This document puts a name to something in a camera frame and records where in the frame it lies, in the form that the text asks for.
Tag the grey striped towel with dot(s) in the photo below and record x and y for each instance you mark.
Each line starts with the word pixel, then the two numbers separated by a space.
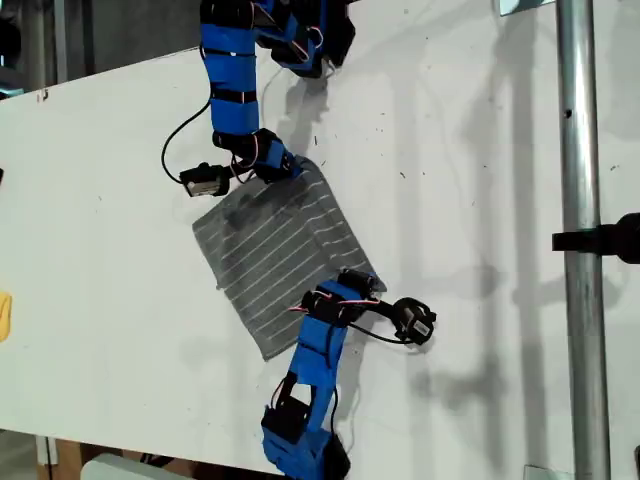
pixel 270 250

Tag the grey vertical pole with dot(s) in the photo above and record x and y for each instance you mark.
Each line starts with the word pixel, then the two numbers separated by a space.
pixel 60 40

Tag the black clamp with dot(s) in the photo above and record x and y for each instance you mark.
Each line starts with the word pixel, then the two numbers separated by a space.
pixel 615 240

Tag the white box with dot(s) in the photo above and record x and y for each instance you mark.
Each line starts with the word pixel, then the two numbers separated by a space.
pixel 115 470

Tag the yellow object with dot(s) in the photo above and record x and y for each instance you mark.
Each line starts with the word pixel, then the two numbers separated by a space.
pixel 4 315

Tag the brown wooden support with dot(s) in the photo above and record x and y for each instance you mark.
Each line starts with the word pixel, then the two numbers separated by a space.
pixel 69 455

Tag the white table leg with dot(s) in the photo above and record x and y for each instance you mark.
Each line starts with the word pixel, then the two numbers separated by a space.
pixel 46 450

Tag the steel post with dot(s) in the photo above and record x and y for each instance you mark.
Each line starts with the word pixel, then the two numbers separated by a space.
pixel 580 150

